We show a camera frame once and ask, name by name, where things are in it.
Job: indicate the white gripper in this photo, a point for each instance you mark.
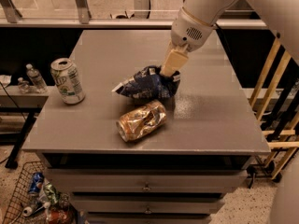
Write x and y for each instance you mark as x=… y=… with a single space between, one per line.
x=188 y=34

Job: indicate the blue chip bag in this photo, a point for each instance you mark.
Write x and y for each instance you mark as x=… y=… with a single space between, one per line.
x=148 y=83

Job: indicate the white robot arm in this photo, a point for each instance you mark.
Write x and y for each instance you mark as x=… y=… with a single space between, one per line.
x=282 y=19

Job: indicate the crushed orange soda can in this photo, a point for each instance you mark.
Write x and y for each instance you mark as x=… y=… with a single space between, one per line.
x=141 y=121

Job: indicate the green white 7up can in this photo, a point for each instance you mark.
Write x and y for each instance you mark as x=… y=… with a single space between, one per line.
x=66 y=78

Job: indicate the green can in basket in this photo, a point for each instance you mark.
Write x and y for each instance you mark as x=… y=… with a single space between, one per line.
x=51 y=193

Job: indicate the blue pepsi can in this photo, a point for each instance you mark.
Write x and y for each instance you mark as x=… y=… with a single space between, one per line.
x=36 y=184

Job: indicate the red can in basket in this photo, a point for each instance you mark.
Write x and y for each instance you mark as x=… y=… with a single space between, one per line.
x=59 y=216

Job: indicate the grey drawer cabinet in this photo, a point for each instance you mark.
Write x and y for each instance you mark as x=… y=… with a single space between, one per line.
x=157 y=161

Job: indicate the tall clear water bottle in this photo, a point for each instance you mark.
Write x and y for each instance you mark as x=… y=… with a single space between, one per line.
x=36 y=78

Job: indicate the small clear water bottle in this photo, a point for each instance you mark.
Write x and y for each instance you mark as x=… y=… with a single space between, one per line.
x=23 y=85

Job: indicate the grey side bench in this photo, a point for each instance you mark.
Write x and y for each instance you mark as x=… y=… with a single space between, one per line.
x=21 y=110

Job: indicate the white bottle in basket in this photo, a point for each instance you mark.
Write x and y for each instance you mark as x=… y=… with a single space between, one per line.
x=33 y=208

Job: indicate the black wire basket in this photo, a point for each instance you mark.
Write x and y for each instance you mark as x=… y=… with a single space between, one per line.
x=21 y=198

